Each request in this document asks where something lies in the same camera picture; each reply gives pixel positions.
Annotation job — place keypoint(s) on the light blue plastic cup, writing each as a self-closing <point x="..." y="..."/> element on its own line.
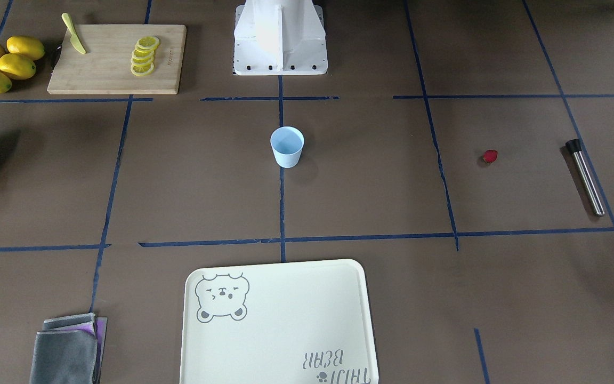
<point x="287" y="143"/>

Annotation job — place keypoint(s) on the cream bear serving tray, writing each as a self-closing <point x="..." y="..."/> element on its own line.
<point x="293" y="322"/>

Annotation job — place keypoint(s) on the red strawberry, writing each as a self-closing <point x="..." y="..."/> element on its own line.
<point x="490" y="156"/>

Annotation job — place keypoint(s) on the lemon slice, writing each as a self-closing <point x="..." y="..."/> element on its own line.
<point x="141" y="62"/>
<point x="142" y="70"/>
<point x="147" y="43"/>
<point x="141" y="55"/>

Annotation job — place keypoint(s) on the bamboo cutting board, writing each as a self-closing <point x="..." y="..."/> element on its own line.
<point x="105" y="67"/>

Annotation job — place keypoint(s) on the purple folded cloth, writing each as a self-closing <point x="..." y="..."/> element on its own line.
<point x="98" y="328"/>

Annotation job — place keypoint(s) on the steel muddler black tip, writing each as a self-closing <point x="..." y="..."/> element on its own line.
<point x="575" y="149"/>

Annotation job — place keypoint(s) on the yellow-green plastic knife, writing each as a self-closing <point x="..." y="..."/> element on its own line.
<point x="74" y="37"/>

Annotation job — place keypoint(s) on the grey folded cloth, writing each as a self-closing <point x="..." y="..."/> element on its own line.
<point x="66" y="350"/>

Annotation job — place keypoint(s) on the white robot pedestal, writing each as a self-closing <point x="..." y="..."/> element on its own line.
<point x="279" y="38"/>

